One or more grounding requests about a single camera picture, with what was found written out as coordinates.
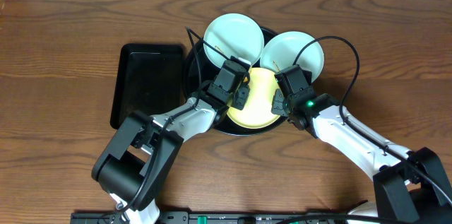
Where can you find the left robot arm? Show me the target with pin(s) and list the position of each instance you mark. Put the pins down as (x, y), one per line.
(136, 162)

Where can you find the yellow plate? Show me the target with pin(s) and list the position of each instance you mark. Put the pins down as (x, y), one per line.
(257, 112)

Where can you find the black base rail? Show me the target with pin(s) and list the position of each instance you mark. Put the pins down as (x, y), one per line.
(181, 217)

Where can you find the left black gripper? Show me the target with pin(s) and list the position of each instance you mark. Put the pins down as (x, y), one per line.
(241, 96)

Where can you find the rectangular black tray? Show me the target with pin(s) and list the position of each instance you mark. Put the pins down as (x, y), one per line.
(149, 79)

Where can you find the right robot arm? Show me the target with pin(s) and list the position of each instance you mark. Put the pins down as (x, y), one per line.
(409, 186)

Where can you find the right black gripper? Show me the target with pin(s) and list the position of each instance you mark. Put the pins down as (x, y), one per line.
(276, 104)

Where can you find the light blue plate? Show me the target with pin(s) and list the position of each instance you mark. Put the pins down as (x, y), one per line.
(233, 35)
(281, 51)

